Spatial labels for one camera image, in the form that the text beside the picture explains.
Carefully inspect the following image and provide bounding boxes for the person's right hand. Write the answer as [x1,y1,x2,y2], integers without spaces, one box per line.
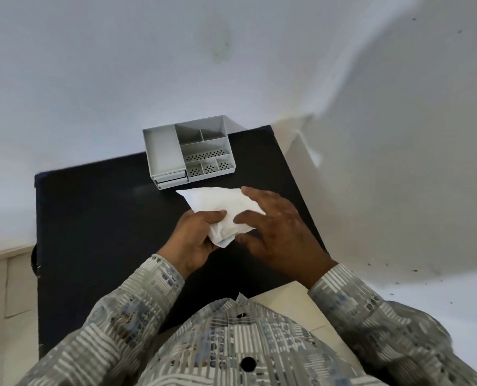
[233,186,339,289]

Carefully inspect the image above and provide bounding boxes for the person's left hand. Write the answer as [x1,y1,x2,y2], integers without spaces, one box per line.
[157,209,228,280]

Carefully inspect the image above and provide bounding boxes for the white cloth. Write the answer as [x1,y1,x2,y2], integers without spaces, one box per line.
[175,186,266,250]

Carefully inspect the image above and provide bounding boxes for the person's left forearm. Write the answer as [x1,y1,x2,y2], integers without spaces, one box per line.
[19,253,186,386]

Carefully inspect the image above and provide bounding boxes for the person's right forearm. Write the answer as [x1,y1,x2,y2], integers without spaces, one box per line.
[307,263,477,386]

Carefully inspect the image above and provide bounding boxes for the small grey organizer drawer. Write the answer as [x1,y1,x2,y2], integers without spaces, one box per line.
[155,178,189,191]
[153,170,187,181]

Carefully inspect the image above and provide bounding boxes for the grey plastic desk organizer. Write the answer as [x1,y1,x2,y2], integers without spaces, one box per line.
[143,115,236,191]

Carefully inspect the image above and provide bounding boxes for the grey patterned shirt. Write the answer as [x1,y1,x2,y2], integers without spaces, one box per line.
[136,292,384,386]

